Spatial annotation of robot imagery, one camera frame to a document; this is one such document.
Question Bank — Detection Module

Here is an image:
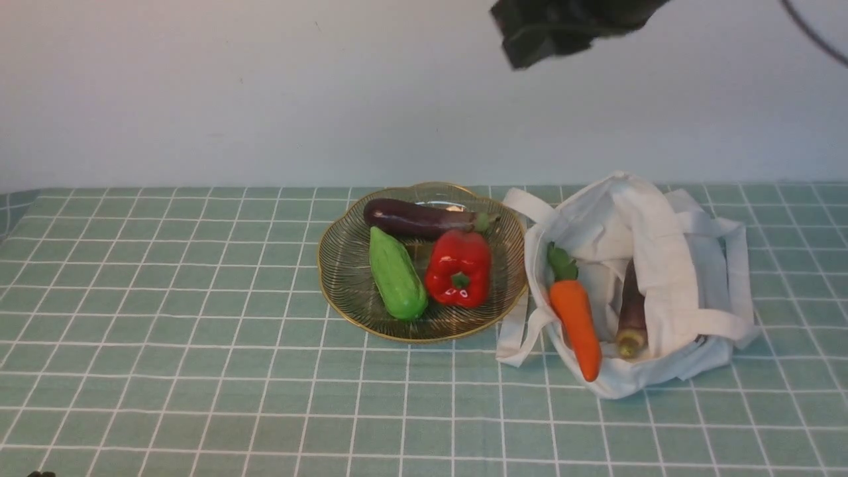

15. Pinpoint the green checkered tablecloth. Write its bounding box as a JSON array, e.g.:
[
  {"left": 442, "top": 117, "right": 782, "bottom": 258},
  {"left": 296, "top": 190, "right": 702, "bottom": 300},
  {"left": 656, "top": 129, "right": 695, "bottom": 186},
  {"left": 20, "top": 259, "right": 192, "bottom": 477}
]
[{"left": 1, "top": 184, "right": 847, "bottom": 476}]

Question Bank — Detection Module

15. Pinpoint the red bell pepper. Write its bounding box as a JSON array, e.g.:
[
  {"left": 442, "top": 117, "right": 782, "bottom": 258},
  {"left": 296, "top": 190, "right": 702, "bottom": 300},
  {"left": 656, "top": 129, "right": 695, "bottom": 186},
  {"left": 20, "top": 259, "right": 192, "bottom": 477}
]
[{"left": 425, "top": 230, "right": 492, "bottom": 308}]

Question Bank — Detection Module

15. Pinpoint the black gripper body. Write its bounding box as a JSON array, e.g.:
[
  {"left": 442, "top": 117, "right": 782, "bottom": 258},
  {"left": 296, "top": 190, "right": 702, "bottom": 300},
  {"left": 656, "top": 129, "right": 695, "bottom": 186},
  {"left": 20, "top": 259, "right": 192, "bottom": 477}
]
[{"left": 490, "top": 1, "right": 666, "bottom": 70}]

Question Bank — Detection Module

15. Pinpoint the gold wire basket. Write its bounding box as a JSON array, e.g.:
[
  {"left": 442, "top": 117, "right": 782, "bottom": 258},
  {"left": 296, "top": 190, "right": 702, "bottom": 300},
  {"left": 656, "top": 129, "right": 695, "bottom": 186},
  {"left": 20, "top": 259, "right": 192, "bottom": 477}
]
[{"left": 316, "top": 182, "right": 528, "bottom": 343}]

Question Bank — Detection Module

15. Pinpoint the orange carrot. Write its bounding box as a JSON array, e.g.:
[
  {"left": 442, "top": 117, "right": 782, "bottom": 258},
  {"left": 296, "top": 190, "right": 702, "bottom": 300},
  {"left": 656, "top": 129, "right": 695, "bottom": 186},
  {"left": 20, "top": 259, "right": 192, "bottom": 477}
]
[{"left": 546, "top": 242, "right": 603, "bottom": 382}]

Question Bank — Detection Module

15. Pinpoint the white cloth bag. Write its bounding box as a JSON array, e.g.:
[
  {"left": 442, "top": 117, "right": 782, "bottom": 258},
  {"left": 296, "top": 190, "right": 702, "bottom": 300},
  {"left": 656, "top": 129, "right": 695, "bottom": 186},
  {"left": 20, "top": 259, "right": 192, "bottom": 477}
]
[{"left": 496, "top": 172, "right": 760, "bottom": 399}]

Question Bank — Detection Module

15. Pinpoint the black cable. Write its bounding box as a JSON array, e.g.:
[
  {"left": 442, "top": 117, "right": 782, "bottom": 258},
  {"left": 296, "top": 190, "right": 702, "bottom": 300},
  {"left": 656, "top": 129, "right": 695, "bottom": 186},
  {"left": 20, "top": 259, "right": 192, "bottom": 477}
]
[{"left": 780, "top": 0, "right": 848, "bottom": 68}]

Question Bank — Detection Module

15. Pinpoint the brown root vegetable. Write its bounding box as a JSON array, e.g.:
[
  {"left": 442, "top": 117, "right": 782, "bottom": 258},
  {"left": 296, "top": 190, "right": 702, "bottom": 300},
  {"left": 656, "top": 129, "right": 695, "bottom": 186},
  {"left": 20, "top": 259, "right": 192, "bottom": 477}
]
[{"left": 615, "top": 258, "right": 648, "bottom": 359}]

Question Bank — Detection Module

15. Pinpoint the purple eggplant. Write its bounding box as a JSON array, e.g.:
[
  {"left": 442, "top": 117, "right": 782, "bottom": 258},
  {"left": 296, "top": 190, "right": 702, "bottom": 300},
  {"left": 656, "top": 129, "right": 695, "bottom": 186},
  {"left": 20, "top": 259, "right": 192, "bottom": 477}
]
[{"left": 363, "top": 198, "right": 500, "bottom": 240}]

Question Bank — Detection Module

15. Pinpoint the green bitter gourd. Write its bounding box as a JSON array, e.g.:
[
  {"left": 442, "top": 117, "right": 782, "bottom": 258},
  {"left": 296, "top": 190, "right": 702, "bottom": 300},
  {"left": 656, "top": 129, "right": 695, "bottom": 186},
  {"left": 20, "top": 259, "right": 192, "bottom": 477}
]
[{"left": 369, "top": 226, "right": 428, "bottom": 321}]

